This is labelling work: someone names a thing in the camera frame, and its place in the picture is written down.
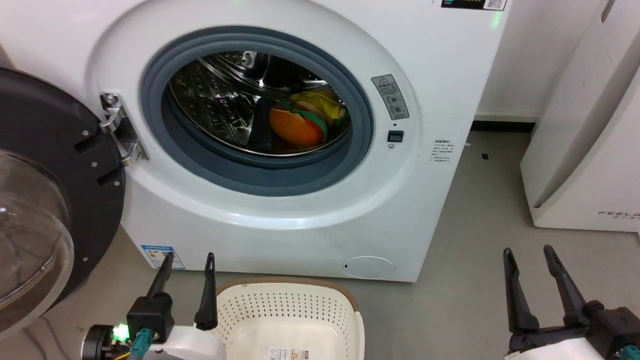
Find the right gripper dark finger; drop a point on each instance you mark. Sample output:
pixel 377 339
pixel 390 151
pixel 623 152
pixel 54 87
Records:
pixel 567 290
pixel 517 300

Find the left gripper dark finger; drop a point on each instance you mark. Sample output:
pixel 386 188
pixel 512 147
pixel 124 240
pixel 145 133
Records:
pixel 208 300
pixel 150 312

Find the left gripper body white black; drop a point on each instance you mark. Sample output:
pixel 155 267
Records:
pixel 195 345

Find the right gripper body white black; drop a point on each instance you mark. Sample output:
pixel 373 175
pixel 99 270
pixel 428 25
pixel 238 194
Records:
pixel 617 332

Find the white perforated laundry basket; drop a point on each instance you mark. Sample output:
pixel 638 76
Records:
pixel 280 310

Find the paper label inside basket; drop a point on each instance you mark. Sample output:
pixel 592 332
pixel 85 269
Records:
pixel 289 354

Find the white front-load washing machine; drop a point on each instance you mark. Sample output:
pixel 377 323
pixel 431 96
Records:
pixel 400 200

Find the orange green burger plush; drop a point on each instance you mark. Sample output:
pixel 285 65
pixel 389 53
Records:
pixel 295 130

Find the yellow plush toy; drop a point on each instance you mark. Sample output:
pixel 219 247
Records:
pixel 320 102

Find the blue energy label sticker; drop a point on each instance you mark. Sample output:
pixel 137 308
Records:
pixel 157 257

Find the grey rubber door gasket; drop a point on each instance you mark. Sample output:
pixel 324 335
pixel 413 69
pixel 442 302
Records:
pixel 260 176

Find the white tall appliance cabinet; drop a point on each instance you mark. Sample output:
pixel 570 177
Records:
pixel 590 150

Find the round white filter cover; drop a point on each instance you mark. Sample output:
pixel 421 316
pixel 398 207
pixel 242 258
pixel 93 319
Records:
pixel 369 267

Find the chrome door hinge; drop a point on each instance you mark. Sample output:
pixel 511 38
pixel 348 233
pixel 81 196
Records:
pixel 123 133

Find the stainless steel washer drum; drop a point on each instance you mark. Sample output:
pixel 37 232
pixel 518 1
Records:
pixel 215 100

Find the black door latch socket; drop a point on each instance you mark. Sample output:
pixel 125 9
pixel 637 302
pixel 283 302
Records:
pixel 395 136

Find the dark round washer door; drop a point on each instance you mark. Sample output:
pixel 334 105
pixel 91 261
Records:
pixel 50 125

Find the grey warning sticker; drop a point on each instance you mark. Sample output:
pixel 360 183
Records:
pixel 391 97

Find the black panel label sticker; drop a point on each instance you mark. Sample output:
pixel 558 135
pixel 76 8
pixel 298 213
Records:
pixel 470 4

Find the black wall baseboard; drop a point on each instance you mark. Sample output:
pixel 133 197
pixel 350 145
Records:
pixel 502 126

